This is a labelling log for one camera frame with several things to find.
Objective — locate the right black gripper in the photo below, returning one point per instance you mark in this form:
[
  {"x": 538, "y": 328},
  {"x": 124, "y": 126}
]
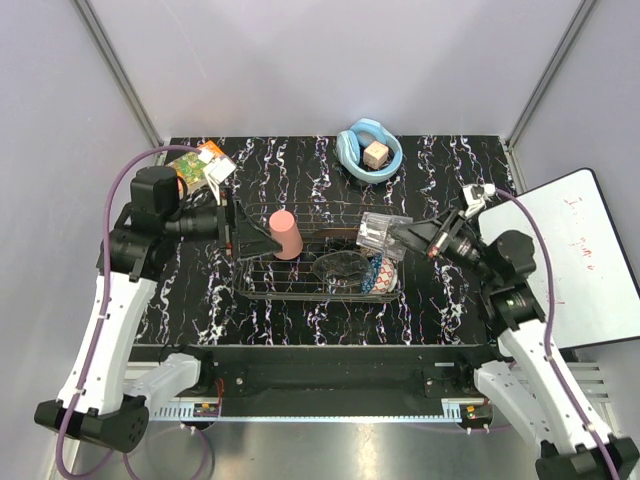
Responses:
[{"x": 422, "y": 233}]

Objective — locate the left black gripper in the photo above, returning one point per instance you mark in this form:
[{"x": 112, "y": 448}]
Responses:
[{"x": 235, "y": 225}]

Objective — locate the clear glass mug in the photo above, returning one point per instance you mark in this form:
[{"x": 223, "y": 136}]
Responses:
[{"x": 374, "y": 234}]

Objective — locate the pink plastic cup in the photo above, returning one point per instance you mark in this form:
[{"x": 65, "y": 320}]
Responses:
[{"x": 284, "y": 230}]

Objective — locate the orange patterned white bowl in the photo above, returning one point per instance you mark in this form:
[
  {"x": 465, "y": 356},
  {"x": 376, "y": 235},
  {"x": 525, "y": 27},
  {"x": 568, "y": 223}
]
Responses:
[{"x": 387, "y": 277}]

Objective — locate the red floral plate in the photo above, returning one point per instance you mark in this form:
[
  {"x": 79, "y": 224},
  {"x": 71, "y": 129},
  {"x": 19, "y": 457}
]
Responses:
[{"x": 339, "y": 233}]

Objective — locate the grey wire dish rack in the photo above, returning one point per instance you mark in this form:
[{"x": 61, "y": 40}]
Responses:
[{"x": 269, "y": 278}]

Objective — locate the clear glass plate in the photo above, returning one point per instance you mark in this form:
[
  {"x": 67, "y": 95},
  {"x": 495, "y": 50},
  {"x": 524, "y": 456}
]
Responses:
[{"x": 342, "y": 272}]

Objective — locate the blue triangle patterned bowl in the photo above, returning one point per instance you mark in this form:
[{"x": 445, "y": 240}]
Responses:
[{"x": 370, "y": 277}]

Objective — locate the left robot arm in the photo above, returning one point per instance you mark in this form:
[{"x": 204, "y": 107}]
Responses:
[{"x": 96, "y": 404}]

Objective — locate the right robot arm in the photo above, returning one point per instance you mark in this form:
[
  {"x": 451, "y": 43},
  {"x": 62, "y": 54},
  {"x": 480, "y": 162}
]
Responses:
[{"x": 530, "y": 383}]

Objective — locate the beige wooden cube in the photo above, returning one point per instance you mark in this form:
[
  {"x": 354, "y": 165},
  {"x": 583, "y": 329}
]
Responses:
[{"x": 375, "y": 155}]

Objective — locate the orange paperback book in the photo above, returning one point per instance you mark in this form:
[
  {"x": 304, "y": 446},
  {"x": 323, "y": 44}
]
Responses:
[{"x": 189, "y": 167}]

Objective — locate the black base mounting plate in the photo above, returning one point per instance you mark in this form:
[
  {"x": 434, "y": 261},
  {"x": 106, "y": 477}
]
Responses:
[{"x": 340, "y": 381}]

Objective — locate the white whiteboard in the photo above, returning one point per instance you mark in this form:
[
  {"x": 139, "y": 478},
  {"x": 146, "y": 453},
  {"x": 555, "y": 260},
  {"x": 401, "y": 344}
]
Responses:
[{"x": 596, "y": 295}]

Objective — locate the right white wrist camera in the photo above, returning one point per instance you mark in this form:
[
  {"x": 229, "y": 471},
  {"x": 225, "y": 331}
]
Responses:
[{"x": 475, "y": 197}]

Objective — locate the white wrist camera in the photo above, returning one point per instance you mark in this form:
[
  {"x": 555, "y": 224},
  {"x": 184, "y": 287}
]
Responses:
[
  {"x": 475, "y": 197},
  {"x": 217, "y": 168}
]

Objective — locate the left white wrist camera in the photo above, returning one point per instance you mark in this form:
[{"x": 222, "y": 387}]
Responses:
[{"x": 217, "y": 168}]

